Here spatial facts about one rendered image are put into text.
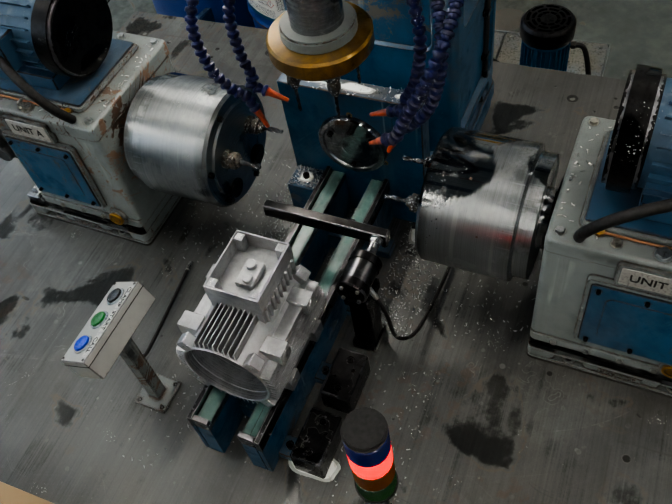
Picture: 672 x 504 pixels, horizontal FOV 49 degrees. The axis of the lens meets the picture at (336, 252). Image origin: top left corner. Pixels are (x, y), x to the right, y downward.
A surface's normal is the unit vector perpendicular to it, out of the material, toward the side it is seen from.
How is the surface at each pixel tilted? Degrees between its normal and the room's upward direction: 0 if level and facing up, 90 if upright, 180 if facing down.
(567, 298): 89
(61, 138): 89
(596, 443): 0
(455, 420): 0
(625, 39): 0
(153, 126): 36
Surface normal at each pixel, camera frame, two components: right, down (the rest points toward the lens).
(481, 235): -0.40, 0.45
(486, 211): -0.36, 0.09
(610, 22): -0.13, -0.60
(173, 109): -0.23, -0.35
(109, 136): 0.91, 0.25
